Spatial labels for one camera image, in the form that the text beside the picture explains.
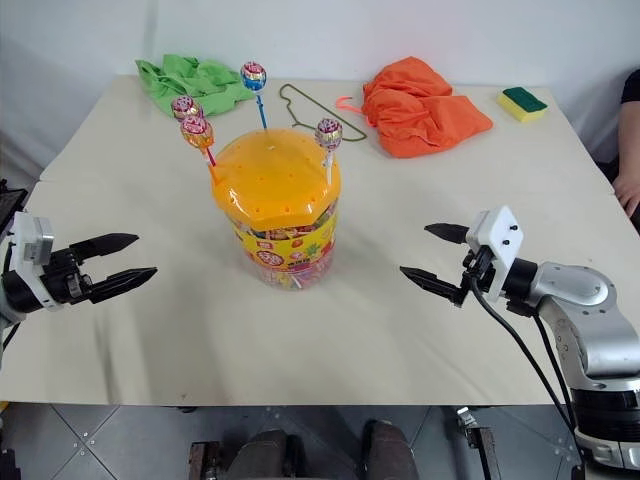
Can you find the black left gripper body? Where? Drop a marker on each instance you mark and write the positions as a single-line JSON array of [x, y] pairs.
[[62, 277]]

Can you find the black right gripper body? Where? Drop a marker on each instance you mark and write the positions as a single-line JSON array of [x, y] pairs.
[[480, 270]]

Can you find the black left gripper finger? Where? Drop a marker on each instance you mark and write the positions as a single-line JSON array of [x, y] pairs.
[[107, 242], [125, 280]]

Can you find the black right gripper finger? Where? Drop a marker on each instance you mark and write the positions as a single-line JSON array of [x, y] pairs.
[[445, 231], [430, 282]]

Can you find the bystander forearm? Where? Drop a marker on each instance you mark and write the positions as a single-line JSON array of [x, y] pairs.
[[631, 140]]

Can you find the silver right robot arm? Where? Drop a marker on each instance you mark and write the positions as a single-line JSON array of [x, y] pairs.
[[590, 310]]

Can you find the orange wrapped lollipop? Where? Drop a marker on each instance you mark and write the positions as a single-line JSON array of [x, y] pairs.
[[196, 132]]

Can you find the purple lollipop with white stick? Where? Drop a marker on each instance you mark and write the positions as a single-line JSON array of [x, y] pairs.
[[328, 132]]

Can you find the pink wrapped lollipop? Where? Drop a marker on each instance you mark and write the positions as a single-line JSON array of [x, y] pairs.
[[185, 107]]

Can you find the lollipop jar with orange lid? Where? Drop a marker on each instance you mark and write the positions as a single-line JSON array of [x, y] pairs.
[[280, 200]]

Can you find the blue wrapped lollipop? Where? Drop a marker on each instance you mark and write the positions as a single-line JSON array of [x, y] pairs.
[[253, 77]]

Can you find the bystander bare hand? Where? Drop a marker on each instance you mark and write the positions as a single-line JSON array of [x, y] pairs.
[[629, 195]]

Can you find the orange cloth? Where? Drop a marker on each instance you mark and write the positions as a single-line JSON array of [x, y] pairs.
[[415, 110]]

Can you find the yellow sponge with green pad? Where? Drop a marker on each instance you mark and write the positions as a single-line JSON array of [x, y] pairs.
[[522, 104]]

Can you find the dark rounded shape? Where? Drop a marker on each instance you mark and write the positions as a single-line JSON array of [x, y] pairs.
[[390, 450]]

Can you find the green cloth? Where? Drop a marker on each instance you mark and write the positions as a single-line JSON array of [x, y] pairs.
[[200, 82]]

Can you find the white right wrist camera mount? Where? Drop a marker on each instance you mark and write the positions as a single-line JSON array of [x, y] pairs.
[[502, 240]]

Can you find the rusty metal table frame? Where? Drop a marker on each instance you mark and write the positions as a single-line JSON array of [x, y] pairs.
[[480, 440], [204, 460]]

